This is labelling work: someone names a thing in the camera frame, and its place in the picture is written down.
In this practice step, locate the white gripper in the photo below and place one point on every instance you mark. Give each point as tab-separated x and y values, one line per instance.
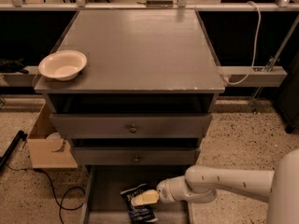
163	190

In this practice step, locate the blue chip bag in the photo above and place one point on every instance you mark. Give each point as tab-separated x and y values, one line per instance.
141	214

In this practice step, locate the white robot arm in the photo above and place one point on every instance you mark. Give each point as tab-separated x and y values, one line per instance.
278	188

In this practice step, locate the grey bottom drawer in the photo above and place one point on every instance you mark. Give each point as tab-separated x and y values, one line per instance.
105	205

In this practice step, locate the grey drawer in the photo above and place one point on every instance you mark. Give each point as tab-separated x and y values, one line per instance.
84	126
142	156
105	205

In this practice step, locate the grey middle drawer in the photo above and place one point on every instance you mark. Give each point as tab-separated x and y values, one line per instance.
142	156

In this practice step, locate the grey wooden drawer cabinet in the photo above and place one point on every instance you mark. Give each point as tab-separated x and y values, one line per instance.
139	62

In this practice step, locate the grey top drawer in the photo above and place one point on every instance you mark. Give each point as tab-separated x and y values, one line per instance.
84	126

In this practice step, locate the open cardboard box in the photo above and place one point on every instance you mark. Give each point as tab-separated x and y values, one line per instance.
48	150

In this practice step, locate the black bar on floor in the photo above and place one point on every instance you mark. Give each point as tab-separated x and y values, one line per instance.
20	136

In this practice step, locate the white bowl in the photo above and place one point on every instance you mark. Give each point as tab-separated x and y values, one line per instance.
62	65

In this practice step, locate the dark cabinet at right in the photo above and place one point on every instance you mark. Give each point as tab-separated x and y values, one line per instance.
288	96

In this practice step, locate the black object on rail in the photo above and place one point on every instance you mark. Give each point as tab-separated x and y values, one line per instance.
12	66

